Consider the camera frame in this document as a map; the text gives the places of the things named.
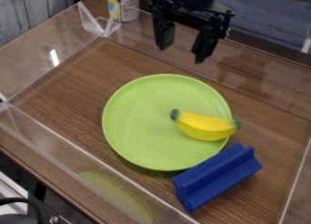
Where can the clear acrylic enclosure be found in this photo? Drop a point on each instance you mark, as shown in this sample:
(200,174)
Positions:
(59,73)

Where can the yellow toy banana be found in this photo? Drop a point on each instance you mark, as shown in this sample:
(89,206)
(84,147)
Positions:
(203,127)

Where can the green plate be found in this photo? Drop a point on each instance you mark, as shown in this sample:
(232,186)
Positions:
(139,129)

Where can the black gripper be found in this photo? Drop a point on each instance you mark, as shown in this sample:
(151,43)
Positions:
(205,15)

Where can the blue plastic block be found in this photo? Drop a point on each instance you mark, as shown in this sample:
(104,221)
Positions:
(207,180)

